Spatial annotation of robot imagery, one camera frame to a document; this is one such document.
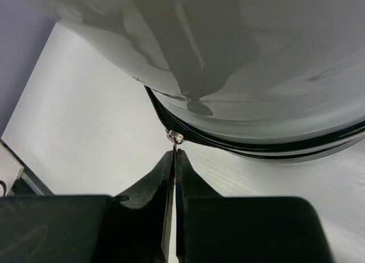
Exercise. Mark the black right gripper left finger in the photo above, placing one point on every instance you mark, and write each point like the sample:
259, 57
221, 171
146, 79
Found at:
133, 226

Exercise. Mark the small space print suitcase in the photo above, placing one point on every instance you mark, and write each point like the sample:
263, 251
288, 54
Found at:
267, 79

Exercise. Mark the aluminium table edge rail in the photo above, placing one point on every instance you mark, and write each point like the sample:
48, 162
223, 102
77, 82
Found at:
26, 183

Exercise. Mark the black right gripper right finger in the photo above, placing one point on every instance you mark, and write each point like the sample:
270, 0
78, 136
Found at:
215, 228

